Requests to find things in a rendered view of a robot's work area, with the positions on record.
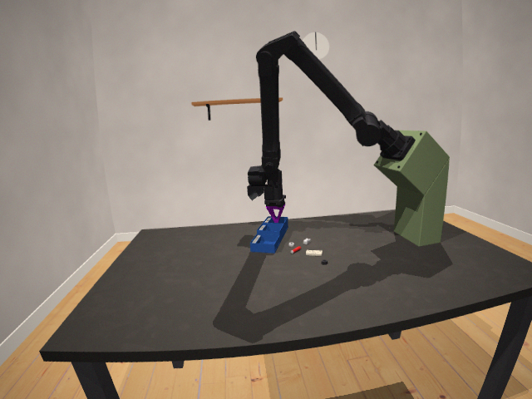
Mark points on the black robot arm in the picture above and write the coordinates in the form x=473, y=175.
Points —
x=393, y=144

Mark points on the blue open bin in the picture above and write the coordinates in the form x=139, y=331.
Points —
x=269, y=235

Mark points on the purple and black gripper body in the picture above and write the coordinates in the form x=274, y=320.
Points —
x=278, y=200

